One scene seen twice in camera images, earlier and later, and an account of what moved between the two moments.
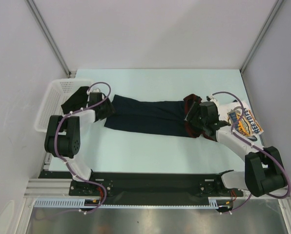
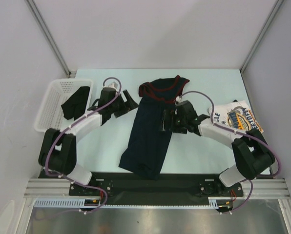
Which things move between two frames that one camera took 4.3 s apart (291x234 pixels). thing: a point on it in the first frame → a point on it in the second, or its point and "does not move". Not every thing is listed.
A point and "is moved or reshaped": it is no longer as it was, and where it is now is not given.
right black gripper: (195, 108) → (175, 129)
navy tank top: (163, 117) is moved or reshaped
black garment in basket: (77, 101) does not move
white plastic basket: (54, 94) does not move
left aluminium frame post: (33, 7) does not move
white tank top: (230, 111) does not move
